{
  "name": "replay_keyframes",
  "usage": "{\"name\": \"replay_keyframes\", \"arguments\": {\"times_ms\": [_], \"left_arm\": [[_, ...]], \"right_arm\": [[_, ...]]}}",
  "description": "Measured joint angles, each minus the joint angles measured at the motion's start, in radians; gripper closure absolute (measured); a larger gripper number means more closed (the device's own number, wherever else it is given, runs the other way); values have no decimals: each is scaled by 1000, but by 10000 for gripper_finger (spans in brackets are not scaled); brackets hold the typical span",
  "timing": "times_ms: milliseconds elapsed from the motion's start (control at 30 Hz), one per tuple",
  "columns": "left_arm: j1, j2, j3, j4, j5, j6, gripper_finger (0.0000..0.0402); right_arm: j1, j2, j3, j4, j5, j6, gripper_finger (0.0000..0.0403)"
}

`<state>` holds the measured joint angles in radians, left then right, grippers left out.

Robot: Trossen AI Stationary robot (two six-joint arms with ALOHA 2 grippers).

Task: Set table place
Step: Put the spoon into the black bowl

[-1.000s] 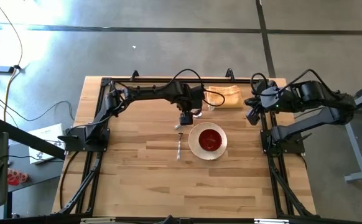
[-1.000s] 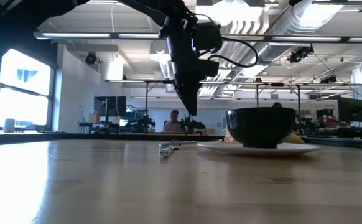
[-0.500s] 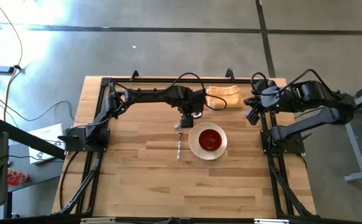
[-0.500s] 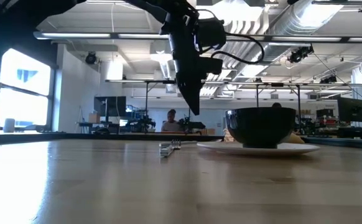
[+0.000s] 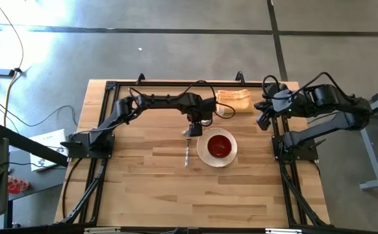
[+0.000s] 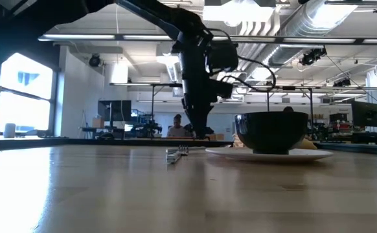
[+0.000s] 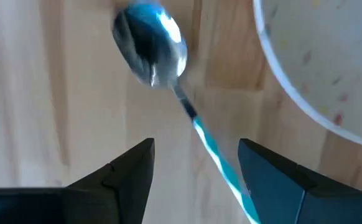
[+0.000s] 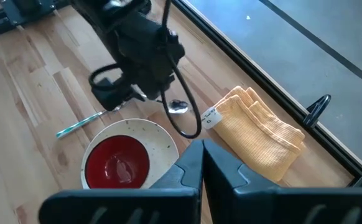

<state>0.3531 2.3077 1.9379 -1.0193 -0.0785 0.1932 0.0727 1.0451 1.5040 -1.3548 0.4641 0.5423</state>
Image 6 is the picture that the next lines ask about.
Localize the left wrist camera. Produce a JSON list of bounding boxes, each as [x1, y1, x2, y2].
[[213, 79, 234, 100]]

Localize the black overhead camera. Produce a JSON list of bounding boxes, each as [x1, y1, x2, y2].
[[299, 47, 328, 67]]

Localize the silver spiral ventilation duct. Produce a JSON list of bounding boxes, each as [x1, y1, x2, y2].
[[268, 0, 360, 67]]

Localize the white speckled plate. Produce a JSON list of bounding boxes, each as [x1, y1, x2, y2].
[[205, 147, 334, 163]]

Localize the black left wrist camera cable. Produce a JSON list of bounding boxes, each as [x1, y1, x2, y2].
[[207, 27, 277, 93]]

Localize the white ceiling light panel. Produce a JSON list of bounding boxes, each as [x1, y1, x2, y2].
[[207, 0, 276, 23]]

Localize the white cylinder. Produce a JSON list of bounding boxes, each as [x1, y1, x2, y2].
[[3, 122, 16, 139]]

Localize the white ceiling slat panels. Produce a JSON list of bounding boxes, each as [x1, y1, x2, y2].
[[214, 21, 283, 101]]

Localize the folded yellow cloth napkin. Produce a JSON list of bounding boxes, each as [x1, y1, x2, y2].
[[232, 134, 318, 151]]

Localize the red and black bowl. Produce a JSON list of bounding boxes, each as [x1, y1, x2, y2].
[[234, 111, 309, 155]]

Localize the silver fork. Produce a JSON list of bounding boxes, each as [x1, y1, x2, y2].
[[165, 145, 190, 164]]

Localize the black round ceiling device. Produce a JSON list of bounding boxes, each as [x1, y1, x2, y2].
[[88, 54, 102, 68]]

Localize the overhead light bar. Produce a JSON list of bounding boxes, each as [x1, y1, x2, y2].
[[38, 33, 377, 45]]

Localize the black computer monitor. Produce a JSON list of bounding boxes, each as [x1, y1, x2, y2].
[[97, 100, 133, 123], [351, 100, 377, 128]]

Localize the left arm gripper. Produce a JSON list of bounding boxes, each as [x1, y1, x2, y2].
[[180, 79, 216, 139]]

